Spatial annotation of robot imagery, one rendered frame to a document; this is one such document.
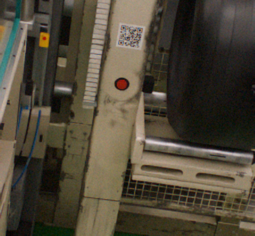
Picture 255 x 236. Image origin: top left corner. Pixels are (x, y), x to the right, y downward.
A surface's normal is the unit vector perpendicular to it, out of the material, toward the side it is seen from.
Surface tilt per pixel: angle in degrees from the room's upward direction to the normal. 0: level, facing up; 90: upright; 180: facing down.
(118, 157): 90
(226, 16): 52
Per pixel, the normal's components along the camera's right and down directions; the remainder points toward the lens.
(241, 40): 0.07, 0.04
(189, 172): 0.00, 0.51
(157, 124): 0.16, -0.85
